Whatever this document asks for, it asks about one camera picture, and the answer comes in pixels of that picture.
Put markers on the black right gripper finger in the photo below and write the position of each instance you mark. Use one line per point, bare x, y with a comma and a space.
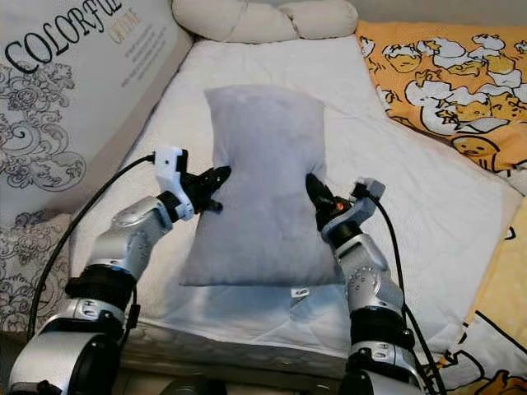
318, 194

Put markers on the grey plush pillow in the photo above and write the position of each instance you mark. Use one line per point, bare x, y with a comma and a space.
263, 181

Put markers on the yellow cartoon egg blanket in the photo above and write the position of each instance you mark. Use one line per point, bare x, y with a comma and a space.
445, 82

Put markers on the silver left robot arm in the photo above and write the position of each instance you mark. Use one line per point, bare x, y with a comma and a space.
132, 239

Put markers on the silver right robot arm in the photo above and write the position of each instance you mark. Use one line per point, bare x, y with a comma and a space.
366, 284

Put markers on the white quilted mattress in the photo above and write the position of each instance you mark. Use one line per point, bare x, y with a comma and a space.
403, 181

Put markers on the beige knotted pillow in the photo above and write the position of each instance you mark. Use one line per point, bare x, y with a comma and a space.
263, 18

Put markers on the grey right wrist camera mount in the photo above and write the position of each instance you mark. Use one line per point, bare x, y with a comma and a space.
362, 210

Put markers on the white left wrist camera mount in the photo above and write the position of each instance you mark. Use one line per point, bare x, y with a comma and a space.
171, 169

